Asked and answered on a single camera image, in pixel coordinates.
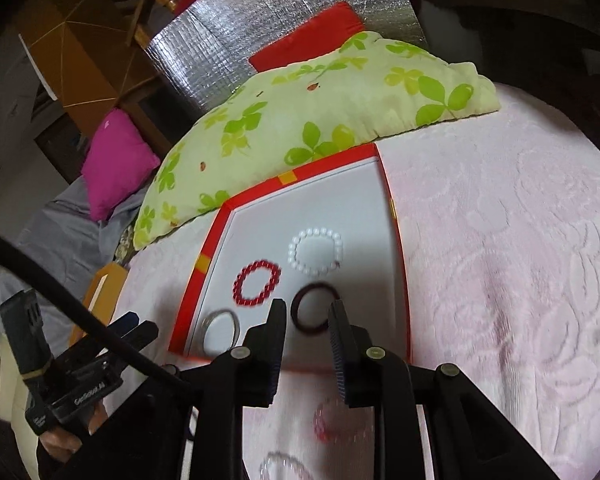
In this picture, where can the grey cloth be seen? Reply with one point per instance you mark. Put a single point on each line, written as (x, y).
(55, 230)

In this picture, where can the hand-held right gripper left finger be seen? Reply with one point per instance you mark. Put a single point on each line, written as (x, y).
(276, 355)

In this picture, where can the floral patterned cloth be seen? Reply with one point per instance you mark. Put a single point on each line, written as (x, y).
(125, 245)

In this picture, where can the orange box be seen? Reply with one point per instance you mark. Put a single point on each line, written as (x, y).
(112, 280)

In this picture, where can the red jewelry box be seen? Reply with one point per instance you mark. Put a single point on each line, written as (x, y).
(330, 200)

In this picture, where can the green floral pillow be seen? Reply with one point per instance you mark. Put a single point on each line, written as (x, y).
(330, 95)

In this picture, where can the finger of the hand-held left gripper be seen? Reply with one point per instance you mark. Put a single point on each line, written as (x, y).
(127, 321)
(142, 337)

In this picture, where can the grey bangle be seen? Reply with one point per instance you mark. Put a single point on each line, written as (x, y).
(220, 312)

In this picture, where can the dark maroon bangle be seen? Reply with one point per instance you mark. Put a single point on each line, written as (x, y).
(296, 310)

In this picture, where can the silver insulation mat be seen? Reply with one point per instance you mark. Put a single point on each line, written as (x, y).
(230, 35)

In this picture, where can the person's left hand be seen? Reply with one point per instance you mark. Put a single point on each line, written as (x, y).
(75, 435)

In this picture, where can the red cushion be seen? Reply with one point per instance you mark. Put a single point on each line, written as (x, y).
(305, 40)

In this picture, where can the magenta cushion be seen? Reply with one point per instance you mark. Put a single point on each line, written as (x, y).
(115, 160)

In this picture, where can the wooden railing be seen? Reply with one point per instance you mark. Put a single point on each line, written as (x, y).
(145, 10)

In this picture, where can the person's left forearm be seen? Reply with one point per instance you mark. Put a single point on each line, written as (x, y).
(60, 470)

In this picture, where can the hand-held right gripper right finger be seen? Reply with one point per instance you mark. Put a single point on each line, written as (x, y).
(341, 360)

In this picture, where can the brown cardboard box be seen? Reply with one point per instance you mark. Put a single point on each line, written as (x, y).
(80, 35)

